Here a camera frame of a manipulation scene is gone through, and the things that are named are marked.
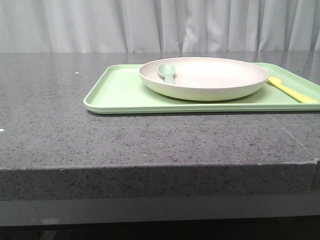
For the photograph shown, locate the yellow plastic fork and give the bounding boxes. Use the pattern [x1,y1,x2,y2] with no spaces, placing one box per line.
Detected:
[267,76,319,104]

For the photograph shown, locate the beige round plate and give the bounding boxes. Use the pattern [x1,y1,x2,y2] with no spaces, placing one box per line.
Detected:
[139,57,269,102]

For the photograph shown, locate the light green plastic tray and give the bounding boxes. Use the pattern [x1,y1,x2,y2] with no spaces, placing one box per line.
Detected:
[83,64,320,115]

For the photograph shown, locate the white pleated curtain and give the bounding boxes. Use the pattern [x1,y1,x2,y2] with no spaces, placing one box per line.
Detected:
[0,0,320,53]

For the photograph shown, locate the pale blue plastic spoon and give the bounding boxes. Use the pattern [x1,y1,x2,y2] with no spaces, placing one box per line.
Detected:
[157,63,176,85]

